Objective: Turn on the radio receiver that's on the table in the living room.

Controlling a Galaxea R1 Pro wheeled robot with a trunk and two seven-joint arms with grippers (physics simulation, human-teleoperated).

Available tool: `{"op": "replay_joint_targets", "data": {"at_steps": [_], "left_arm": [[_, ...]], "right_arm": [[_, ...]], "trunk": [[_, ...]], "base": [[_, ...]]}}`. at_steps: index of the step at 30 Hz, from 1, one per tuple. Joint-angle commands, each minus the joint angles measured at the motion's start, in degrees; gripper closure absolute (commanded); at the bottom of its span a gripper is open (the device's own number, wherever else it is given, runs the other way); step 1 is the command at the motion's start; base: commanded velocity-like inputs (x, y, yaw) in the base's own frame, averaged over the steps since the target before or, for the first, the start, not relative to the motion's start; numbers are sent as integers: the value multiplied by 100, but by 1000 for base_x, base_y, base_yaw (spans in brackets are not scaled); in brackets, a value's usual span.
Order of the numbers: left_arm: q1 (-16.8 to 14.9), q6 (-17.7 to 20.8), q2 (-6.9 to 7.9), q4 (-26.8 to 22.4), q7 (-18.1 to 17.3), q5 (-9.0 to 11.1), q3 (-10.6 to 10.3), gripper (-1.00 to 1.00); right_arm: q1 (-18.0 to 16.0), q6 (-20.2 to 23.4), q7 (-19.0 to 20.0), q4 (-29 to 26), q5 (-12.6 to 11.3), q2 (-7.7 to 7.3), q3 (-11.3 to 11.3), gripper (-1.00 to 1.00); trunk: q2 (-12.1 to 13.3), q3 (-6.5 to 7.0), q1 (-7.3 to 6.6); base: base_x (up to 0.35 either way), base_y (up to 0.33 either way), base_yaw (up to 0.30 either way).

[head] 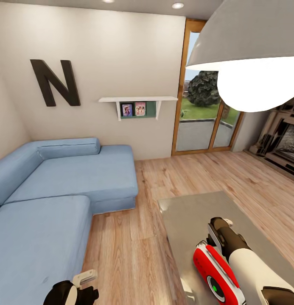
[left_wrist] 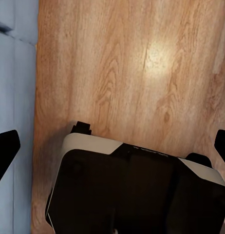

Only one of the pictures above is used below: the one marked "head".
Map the radio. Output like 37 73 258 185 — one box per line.
193 241 247 305

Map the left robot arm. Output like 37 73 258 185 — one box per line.
43 269 99 305

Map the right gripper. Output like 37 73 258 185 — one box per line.
206 234 216 247

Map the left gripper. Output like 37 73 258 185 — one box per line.
77 286 99 305

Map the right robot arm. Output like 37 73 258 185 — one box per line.
206 217 294 305

